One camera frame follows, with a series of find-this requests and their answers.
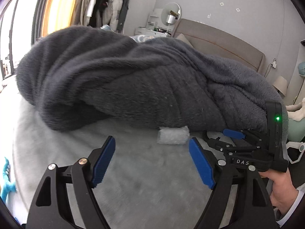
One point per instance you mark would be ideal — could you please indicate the person's right hand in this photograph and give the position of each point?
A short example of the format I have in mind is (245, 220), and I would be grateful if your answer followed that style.
(283, 193)

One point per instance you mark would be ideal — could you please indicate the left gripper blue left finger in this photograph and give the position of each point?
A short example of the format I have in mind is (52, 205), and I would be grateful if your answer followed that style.
(101, 158)

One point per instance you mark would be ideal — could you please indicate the white dressing table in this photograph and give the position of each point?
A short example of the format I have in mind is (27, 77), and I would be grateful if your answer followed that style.
(154, 26)

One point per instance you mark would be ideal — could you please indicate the yellow curtain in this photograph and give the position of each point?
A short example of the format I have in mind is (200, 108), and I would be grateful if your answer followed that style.
(57, 15)

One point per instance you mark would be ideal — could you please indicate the window with dark frame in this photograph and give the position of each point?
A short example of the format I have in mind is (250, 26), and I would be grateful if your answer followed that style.
(7, 24)

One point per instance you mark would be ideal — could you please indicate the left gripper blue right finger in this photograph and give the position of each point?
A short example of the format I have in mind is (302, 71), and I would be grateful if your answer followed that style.
(204, 162)

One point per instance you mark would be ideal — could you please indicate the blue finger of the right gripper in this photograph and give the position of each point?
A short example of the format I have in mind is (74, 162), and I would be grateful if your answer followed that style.
(233, 134)
(219, 145)

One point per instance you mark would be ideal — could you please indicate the beige upholstered headboard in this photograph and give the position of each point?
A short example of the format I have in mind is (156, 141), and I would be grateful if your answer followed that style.
(210, 40)

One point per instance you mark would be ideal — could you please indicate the light blue patterned quilt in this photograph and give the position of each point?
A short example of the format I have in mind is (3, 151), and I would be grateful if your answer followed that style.
(136, 38)

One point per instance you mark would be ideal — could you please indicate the grey curtain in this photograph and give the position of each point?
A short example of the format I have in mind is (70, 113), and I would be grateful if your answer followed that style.
(38, 20)

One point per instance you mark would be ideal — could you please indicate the bedside lamp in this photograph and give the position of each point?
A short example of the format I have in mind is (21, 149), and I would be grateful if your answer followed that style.
(281, 84)

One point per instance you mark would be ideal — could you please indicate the bed with light grey sheet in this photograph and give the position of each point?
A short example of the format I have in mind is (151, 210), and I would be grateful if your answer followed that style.
(147, 185)

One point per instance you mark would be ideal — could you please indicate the clothes rack with clothes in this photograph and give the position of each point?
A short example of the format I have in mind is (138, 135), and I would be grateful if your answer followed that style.
(97, 13)

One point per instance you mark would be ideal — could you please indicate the dark grey fleece blanket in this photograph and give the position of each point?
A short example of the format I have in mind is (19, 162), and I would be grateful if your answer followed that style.
(80, 75)

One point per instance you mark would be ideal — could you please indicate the round vanity mirror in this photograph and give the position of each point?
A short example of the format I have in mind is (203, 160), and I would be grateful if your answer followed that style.
(170, 14)

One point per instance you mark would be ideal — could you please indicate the blue dinosaur toy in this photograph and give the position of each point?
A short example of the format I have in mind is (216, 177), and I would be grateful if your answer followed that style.
(6, 185)

